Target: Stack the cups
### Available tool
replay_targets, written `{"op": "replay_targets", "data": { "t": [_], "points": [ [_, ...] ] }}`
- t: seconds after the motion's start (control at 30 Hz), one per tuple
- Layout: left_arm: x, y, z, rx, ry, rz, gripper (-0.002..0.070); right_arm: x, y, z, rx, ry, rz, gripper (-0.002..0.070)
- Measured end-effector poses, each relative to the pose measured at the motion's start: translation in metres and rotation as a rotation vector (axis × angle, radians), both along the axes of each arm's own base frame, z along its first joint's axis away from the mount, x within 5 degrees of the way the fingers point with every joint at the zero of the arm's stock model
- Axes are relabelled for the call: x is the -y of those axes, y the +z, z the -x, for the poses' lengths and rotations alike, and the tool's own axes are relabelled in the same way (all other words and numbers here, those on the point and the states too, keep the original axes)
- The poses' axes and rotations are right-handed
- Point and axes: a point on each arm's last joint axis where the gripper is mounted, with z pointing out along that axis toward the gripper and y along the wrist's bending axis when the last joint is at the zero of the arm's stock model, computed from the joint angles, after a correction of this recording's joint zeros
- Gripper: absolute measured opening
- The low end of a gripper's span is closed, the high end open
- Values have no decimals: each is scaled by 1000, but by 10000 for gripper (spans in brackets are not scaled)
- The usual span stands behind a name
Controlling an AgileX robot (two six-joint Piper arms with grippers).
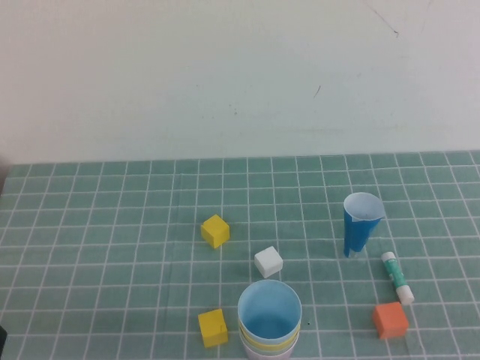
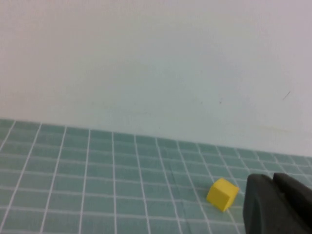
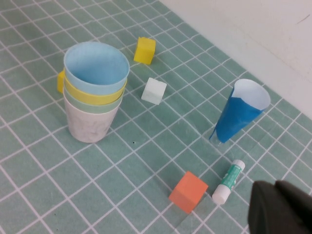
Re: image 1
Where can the light blue plastic cup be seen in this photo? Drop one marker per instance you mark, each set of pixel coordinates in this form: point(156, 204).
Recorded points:
point(270, 311)

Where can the orange cube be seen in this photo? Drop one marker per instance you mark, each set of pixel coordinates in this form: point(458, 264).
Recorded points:
point(390, 320)

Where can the green checkered tablecloth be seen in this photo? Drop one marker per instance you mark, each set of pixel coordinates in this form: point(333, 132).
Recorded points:
point(112, 225)

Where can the white cube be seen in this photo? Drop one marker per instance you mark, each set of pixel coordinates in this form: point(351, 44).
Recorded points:
point(268, 262)

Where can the pale green plastic cup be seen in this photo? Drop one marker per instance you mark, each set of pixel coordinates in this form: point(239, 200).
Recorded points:
point(270, 349)

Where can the blue rolled paper cone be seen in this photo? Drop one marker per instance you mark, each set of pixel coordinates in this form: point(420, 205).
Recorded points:
point(356, 236)

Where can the green white glue stick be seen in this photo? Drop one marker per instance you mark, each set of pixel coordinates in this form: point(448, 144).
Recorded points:
point(395, 275)

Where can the yellow cube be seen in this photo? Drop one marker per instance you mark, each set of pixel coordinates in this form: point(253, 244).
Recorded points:
point(215, 230)
point(213, 330)

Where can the pink plastic cup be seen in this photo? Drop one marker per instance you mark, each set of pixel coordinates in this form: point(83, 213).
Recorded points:
point(270, 357)

